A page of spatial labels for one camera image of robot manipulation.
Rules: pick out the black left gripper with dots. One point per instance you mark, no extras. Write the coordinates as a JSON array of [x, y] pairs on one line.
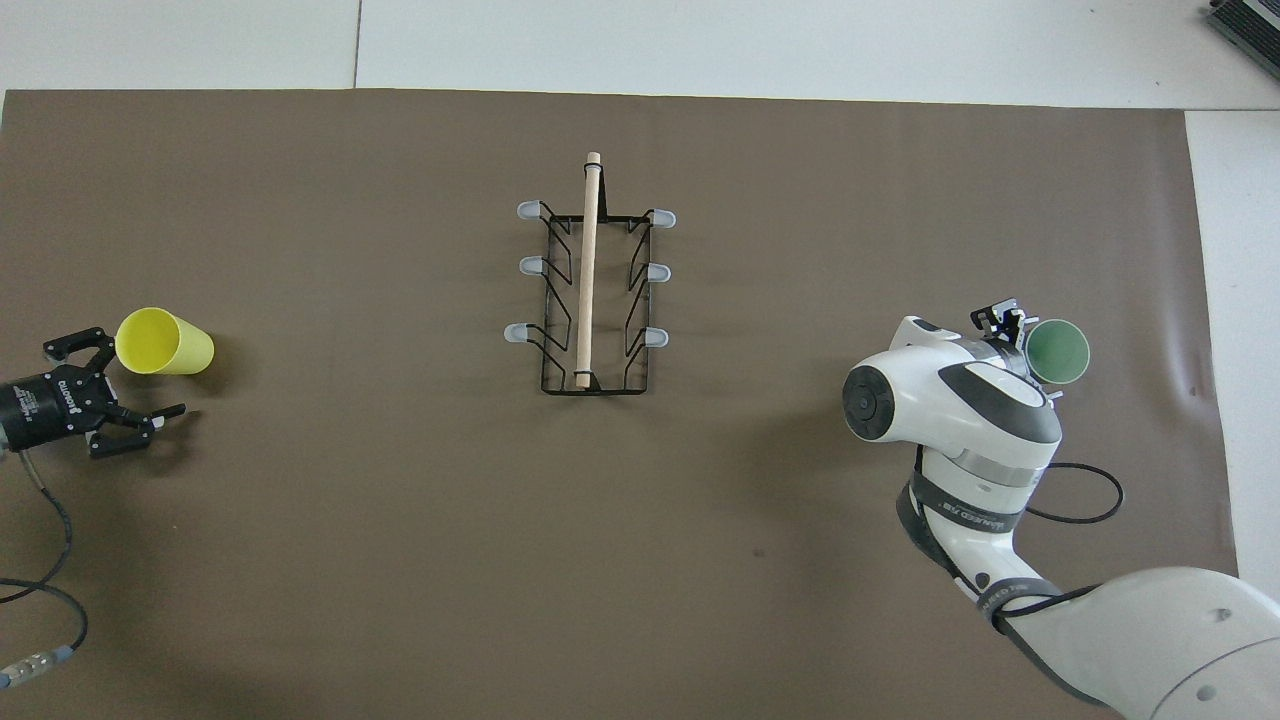
[[40, 410]]

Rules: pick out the grey ribbed electronic device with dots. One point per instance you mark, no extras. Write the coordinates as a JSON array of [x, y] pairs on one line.
[[1250, 22]]

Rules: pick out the yellow plastic cup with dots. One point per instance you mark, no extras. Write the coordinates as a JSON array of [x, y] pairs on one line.
[[165, 345]]

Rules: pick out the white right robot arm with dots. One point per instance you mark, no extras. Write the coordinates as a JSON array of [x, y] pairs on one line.
[[980, 420]]

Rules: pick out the pale green plastic cup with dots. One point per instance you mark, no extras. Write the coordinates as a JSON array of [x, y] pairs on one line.
[[1060, 350]]

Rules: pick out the brown table mat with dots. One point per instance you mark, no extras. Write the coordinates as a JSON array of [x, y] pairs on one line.
[[400, 500]]

